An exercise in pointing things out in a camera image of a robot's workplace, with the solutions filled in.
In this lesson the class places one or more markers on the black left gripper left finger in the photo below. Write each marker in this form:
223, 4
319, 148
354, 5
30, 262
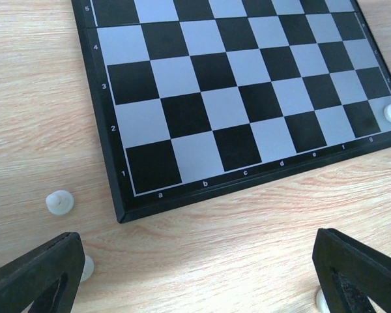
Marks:
45, 279

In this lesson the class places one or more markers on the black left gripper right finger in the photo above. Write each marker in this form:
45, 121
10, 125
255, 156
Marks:
351, 274

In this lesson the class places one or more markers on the black and silver chessboard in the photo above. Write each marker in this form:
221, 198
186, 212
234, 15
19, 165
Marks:
197, 99

